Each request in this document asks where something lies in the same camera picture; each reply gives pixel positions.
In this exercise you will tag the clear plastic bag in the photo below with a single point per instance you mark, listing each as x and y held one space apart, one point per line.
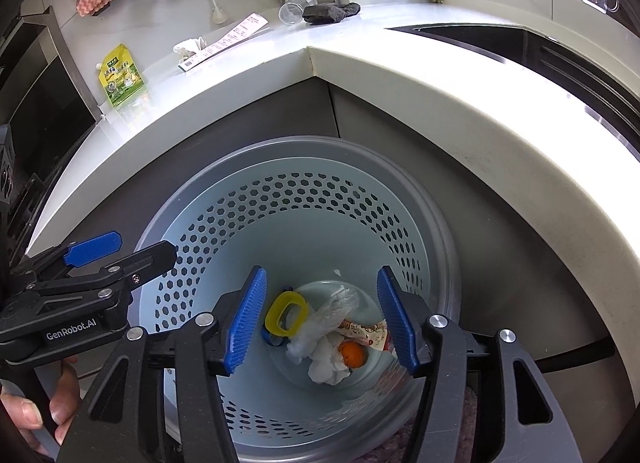
330 317

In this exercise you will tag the grey perforated trash bin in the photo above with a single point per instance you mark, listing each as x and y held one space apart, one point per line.
310 223

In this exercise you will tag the clear plastic cup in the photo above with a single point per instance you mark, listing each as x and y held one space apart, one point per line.
295 9

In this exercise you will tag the purple fuzzy mat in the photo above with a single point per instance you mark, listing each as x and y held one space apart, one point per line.
450 425

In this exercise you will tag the person's left hand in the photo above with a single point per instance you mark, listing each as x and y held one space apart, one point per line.
62 400

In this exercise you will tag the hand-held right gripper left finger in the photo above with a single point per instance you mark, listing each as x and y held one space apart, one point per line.
245 323

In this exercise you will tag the small orange fruit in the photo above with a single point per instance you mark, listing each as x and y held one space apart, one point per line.
352 353

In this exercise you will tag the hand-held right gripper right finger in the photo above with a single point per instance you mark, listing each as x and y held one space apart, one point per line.
397 323

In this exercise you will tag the long printed paper receipt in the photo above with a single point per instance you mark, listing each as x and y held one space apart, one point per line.
225 40

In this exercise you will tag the crumpled white paper ball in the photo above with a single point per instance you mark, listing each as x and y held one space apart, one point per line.
192 46

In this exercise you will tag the yellow seasoning pouch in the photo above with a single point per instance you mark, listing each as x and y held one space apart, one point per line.
120 77

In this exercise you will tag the white tissue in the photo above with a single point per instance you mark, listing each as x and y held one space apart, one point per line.
327 362

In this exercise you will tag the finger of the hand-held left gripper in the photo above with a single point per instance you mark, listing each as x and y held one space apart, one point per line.
95 248
145 263

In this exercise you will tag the black gas stove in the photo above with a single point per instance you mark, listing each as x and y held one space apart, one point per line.
20 188

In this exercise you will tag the printed snack wrapper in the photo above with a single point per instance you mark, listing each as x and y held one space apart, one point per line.
367 332

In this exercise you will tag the black cloth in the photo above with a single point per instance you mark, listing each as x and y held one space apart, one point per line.
330 11

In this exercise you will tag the black kitchen sink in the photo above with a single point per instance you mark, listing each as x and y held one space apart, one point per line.
500 40

